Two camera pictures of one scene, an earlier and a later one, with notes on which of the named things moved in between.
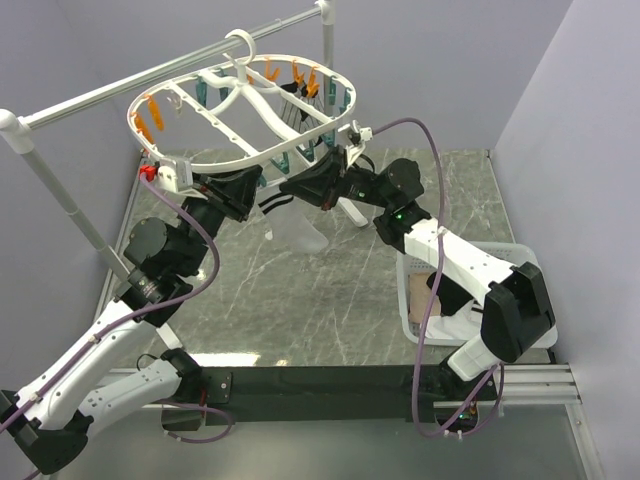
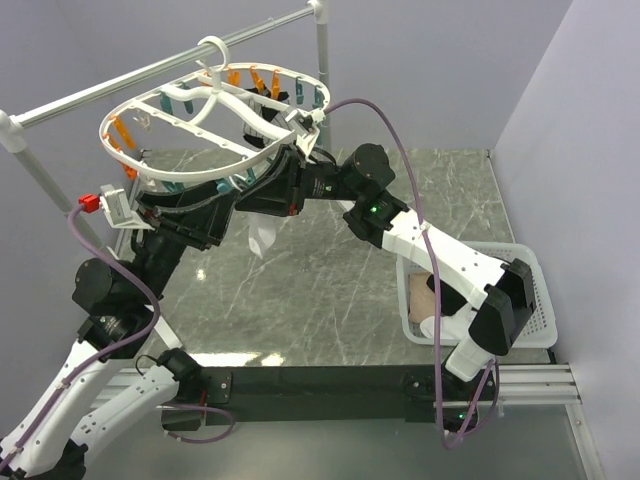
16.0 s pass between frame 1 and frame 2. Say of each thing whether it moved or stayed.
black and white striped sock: moved
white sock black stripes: stayed
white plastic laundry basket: stayed
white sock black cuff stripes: moved
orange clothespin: moved
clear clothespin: moved
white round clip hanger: moved
